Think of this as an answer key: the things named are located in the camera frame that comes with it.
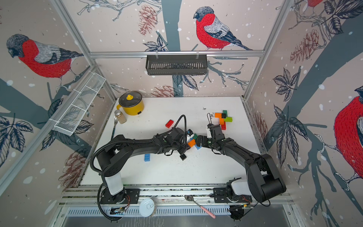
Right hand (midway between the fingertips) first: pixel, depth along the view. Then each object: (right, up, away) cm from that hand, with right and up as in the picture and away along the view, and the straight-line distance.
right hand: (201, 139), depth 91 cm
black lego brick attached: (+19, +15, +13) cm, 27 cm away
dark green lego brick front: (-5, +4, -8) cm, 10 cm away
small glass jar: (-58, +14, +9) cm, 60 cm away
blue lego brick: (-35, -10, -4) cm, 37 cm away
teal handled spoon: (-64, +11, +14) cm, 67 cm away
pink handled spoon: (-8, -28, -16) cm, 34 cm away
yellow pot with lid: (-51, +25, +13) cm, 58 cm away
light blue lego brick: (-2, -6, +2) cm, 6 cm away
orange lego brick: (+14, +16, +13) cm, 25 cm away
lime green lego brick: (+22, +12, +13) cm, 28 cm away
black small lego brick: (-12, -10, -5) cm, 16 cm away
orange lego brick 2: (-6, -2, -1) cm, 7 cm away
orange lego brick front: (+16, +11, +10) cm, 22 cm away
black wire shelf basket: (-18, +54, +15) cm, 59 cm away
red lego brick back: (-23, +9, +13) cm, 28 cm away
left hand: (-7, -2, -2) cm, 8 cm away
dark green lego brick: (+20, +18, +16) cm, 32 cm away
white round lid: (-29, -27, -25) cm, 47 cm away
